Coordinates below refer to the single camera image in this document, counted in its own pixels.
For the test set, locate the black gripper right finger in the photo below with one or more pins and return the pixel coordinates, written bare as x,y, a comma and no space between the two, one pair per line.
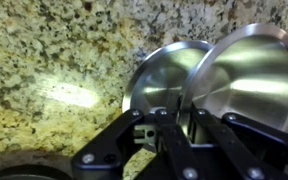
255,151

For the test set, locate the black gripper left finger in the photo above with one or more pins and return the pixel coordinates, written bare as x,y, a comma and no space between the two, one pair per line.
104,157

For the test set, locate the silver bowl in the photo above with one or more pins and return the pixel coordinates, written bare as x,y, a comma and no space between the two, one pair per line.
158,80
245,73

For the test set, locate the black cast iron skillet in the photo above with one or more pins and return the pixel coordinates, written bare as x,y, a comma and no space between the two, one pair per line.
33,172

